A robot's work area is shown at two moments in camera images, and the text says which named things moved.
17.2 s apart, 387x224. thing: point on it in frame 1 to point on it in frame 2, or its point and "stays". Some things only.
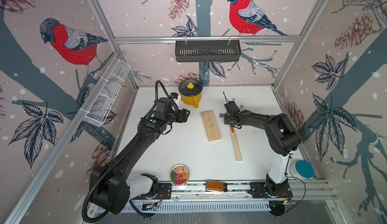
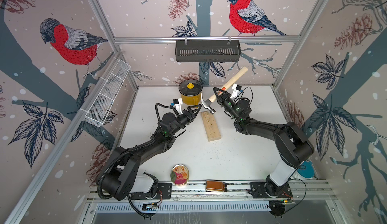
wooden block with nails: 212,130 stays
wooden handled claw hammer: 238,153 to 207,103
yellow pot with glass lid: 190,91 stays
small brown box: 212,185 stays
